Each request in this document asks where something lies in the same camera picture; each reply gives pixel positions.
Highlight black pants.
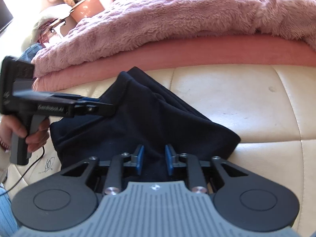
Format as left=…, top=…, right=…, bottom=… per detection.
left=50, top=67, right=241, bottom=182

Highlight person's left hand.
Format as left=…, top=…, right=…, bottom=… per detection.
left=1, top=115, right=50, bottom=152

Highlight blue denim garment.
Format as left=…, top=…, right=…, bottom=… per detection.
left=19, top=43, right=43, bottom=62

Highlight cream hat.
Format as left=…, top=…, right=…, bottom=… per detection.
left=20, top=3, right=74, bottom=52

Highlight terracotta plant pot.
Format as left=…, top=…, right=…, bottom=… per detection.
left=70, top=0, right=113, bottom=23

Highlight dark monitor screen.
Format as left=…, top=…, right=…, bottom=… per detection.
left=0, top=0, right=13, bottom=33

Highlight pink fluffy blanket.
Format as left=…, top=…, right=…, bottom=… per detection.
left=32, top=0, right=315, bottom=78

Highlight salmon pink bed sheet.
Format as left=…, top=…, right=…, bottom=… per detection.
left=33, top=34, right=315, bottom=91

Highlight black cable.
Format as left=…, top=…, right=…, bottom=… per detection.
left=0, top=145, right=46, bottom=197

